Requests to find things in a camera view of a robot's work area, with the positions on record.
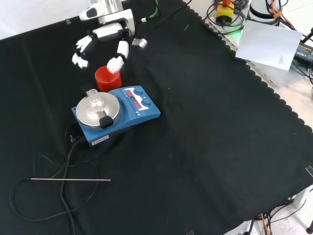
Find yellow stop button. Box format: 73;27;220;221
215;0;236;25

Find orange cable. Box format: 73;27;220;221
269;0;303;31

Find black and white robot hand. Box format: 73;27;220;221
71;6;135;74

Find pale white board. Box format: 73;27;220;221
235;20;304;72

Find black power adapter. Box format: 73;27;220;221
293;42;313;66

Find clear round-bottom glass flask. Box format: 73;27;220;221
85;89;107;115

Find thin metal probe rod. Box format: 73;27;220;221
30;178;111;183

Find thin black probe cable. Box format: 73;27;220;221
9;153;100;221

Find green cable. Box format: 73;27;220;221
142;0;162;23

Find black bench cloth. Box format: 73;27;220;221
0;0;313;235

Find thick black power cable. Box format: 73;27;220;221
59;135;90;235

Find red ribbed flask holder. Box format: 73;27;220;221
94;65;122;93

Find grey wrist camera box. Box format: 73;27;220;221
132;36;148;48

